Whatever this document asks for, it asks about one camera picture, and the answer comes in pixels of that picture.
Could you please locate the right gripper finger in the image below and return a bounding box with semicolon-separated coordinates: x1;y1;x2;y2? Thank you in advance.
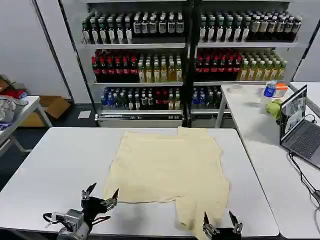
228;210;244;235
202;211;221;237

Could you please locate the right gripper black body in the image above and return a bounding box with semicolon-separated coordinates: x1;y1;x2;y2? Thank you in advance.
212;226;242;240

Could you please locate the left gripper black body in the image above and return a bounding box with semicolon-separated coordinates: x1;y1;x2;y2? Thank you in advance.
80;196;112;225

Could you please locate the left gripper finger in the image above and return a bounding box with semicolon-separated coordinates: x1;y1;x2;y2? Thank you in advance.
100;188;120;210
81;182;98;201

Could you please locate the pale yellow shirt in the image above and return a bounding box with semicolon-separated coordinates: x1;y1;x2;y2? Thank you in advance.
102;126;231;240

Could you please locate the white side table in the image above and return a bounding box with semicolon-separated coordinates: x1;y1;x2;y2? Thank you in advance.
214;84;320;240

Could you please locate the open cardboard box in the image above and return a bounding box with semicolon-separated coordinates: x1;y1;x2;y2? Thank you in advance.
19;95;72;128

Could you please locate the small grey-framed table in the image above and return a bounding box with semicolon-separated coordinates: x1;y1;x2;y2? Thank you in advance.
0;96;54;159

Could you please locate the grey laptop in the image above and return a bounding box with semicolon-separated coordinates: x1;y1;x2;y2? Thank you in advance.
279;84;320;170

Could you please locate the grey crumpled bag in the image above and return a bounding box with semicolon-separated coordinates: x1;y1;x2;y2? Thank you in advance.
0;96;29;124

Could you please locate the green cloth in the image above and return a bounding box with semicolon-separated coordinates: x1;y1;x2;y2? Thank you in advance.
265;99;284;125

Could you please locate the red cloth bundle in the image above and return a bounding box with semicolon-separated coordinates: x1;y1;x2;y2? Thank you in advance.
0;88;29;100

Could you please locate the brown cardboard box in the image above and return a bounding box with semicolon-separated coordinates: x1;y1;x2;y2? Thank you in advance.
0;74;11;94

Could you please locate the shelf rack with bottles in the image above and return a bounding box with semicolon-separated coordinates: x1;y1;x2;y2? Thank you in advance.
79;0;192;128
189;0;303;129

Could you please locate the blue label water bottle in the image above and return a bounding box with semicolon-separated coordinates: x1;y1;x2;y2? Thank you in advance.
259;79;278;115

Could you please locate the orange and white box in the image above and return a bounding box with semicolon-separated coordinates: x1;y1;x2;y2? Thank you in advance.
273;82;290;98

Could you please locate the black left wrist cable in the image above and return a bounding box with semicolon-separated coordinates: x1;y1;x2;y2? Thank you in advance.
42;211;66;226

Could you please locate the black laptop power cable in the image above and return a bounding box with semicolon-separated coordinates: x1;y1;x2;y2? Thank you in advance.
288;150;320;209

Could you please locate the thin black cable loop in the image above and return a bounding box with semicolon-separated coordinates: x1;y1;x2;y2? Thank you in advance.
304;113;319;124

